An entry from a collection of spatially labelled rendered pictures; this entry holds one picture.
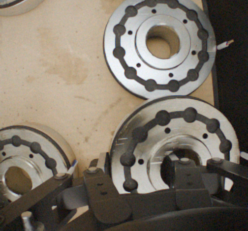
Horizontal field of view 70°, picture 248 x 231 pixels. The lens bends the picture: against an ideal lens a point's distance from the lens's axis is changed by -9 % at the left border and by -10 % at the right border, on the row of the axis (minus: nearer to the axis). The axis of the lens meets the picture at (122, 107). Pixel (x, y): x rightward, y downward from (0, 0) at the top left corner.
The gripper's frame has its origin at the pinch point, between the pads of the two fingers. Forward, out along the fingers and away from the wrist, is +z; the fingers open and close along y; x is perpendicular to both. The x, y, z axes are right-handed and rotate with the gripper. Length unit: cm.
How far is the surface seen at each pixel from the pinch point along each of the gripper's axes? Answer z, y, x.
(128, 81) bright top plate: 2.6, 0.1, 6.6
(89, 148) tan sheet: 5.9, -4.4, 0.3
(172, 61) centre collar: 2.1, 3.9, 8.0
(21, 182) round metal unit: 4.5, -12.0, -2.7
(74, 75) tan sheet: 5.9, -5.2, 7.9
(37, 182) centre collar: 2.2, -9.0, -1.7
